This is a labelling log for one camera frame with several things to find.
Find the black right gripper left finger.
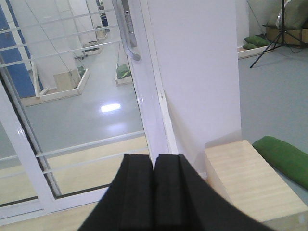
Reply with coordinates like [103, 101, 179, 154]
[79, 154, 154, 231]

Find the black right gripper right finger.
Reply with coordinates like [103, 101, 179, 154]
[154, 154, 270, 231]

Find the white framed sliding glass door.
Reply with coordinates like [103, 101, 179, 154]
[0, 0, 168, 210]

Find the silver curved door handle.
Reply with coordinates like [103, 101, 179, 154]
[112, 0, 141, 61]

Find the silver door lock plate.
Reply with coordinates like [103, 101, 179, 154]
[121, 0, 137, 48]

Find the blue door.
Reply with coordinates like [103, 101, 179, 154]
[0, 0, 36, 99]

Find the light wooden platform box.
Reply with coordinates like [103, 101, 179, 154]
[205, 140, 308, 231]

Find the green cushion near platform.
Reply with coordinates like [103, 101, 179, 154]
[252, 136, 308, 189]

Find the green bag in tray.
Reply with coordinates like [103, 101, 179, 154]
[116, 64, 131, 79]

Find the green sandbag pair far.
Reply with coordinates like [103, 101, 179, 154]
[243, 36, 270, 50]

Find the black tripod stand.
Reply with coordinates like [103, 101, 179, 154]
[250, 0, 308, 68]

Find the olive green large cushion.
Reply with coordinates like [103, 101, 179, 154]
[266, 0, 308, 30]

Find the white fixed door frame post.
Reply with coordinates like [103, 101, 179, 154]
[140, 0, 179, 154]

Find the fixed glass panel white frame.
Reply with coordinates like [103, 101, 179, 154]
[0, 55, 63, 221]

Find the white wooden support frame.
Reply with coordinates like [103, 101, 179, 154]
[31, 53, 90, 102]

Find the white wall panel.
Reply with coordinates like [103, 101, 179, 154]
[148, 0, 242, 177]

